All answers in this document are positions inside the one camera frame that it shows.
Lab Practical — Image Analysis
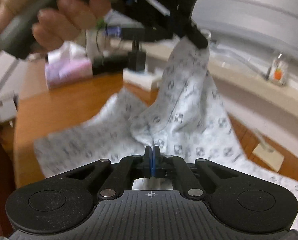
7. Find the white patterned garment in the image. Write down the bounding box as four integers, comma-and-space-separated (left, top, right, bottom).
34, 38, 298, 230

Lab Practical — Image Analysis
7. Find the person's left hand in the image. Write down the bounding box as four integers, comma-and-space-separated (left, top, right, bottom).
0, 0, 115, 52

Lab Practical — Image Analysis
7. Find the black box on sill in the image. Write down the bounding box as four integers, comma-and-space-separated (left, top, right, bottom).
119, 28, 173, 42

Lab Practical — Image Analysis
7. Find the blue packet on sill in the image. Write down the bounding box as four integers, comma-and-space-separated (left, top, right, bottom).
103, 26, 122, 37

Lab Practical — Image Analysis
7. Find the black power adapter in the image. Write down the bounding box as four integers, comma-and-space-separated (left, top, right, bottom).
127, 41, 146, 72

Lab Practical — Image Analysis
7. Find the black pouch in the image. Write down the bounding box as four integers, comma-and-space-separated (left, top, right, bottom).
92, 55, 128, 75

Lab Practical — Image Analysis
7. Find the white power strip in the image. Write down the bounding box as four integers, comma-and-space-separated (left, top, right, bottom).
122, 68, 163, 92

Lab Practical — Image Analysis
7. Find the grey window blind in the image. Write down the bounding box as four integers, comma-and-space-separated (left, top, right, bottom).
193, 0, 298, 60

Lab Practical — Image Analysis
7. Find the pink tissue box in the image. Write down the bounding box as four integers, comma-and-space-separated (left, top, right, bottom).
45, 41, 93, 90

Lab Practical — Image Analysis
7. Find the beige window sill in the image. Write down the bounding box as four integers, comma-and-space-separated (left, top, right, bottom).
109, 39, 298, 126

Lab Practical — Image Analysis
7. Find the glass jar orange label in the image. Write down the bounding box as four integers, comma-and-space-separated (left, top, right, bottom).
268, 51, 289, 86

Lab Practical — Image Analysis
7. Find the black cable on sill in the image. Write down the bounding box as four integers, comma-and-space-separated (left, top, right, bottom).
95, 17, 120, 55

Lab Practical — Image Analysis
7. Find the beige cable grommet plate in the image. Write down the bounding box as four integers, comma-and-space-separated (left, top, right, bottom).
252, 143, 285, 172

